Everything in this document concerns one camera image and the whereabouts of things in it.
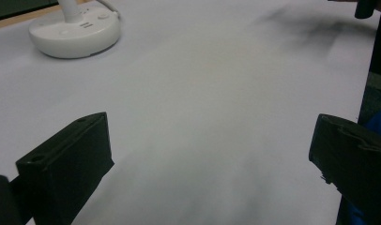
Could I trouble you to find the blue cloth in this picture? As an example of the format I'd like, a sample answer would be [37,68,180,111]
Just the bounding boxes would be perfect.
[344,106,381,225]

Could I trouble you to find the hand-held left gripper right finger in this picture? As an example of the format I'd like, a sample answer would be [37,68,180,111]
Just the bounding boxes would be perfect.
[308,113,381,225]

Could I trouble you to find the white lamp cable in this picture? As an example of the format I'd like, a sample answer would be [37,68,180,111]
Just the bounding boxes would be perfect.
[96,0,121,17]

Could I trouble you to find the white lamp base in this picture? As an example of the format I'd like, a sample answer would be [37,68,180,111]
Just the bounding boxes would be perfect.
[28,0,122,60]

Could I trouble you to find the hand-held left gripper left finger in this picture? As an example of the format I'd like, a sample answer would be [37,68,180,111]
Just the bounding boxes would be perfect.
[15,112,115,225]

